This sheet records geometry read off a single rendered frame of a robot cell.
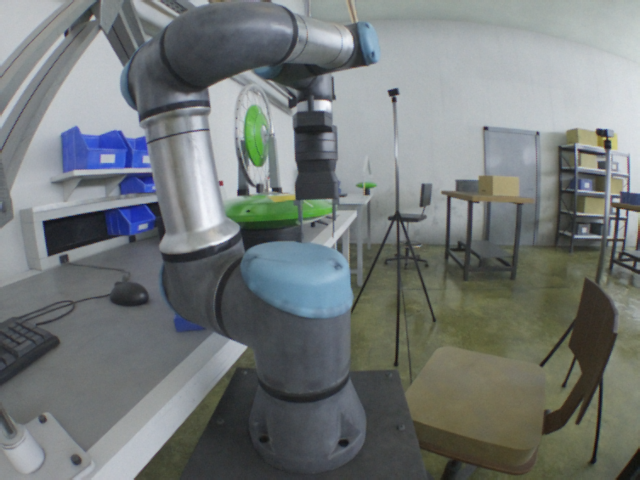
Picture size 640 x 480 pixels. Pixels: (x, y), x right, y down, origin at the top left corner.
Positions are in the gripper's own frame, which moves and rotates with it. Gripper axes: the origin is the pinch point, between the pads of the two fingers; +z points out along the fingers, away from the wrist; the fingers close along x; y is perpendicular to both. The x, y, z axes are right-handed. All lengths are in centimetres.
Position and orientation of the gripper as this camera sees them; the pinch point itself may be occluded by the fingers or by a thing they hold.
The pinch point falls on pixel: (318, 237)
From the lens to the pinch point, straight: 50.2
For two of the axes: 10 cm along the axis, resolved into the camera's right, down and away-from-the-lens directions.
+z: 0.3, 9.8, 1.9
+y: 0.6, -1.9, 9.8
